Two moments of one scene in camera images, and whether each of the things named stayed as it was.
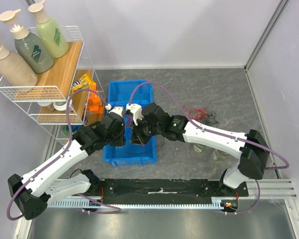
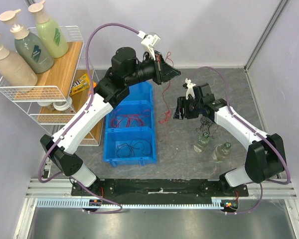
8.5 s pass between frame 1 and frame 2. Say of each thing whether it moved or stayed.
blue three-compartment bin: stayed
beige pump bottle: stayed
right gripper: moved
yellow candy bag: stayed
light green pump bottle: stayed
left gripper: moved
